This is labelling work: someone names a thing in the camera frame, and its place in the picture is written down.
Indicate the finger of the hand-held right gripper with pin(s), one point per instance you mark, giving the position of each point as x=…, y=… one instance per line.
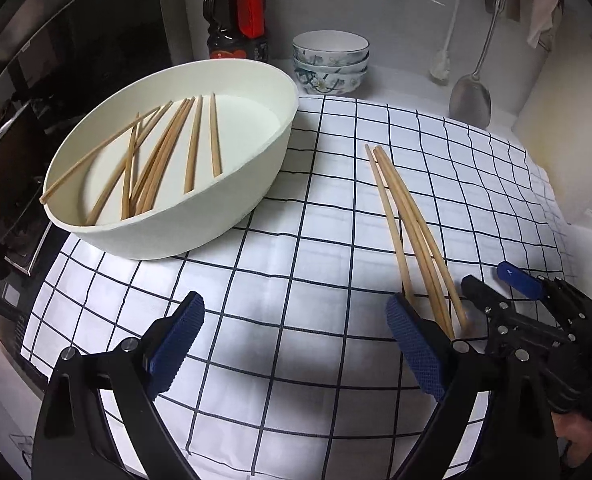
x=521, y=278
x=481, y=292

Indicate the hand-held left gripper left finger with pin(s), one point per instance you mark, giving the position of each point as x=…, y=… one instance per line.
x=175, y=342

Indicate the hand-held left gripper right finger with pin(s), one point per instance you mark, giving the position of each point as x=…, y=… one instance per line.
x=416, y=345

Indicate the cream oval plastic basin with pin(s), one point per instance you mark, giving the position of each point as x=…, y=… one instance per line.
x=200, y=220

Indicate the pile of wooden chopsticks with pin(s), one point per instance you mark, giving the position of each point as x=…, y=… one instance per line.
x=192, y=155

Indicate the person's right hand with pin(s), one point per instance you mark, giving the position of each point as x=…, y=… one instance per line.
x=573, y=430

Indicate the white checked cloth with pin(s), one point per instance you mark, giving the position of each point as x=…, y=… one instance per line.
x=326, y=260

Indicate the white cutting board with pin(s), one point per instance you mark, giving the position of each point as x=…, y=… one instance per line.
x=576, y=135

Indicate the metal spatula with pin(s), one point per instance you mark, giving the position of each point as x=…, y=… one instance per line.
x=470, y=102

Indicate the white dish brush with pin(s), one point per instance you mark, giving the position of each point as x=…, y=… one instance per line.
x=440, y=62

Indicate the black gas stove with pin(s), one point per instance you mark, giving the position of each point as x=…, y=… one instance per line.
x=5, y=185

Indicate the floral ceramic bowl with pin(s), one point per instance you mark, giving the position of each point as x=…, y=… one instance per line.
x=326, y=82
x=326, y=64
x=326, y=42

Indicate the pink hanging cloth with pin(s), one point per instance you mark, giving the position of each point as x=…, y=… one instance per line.
x=538, y=5

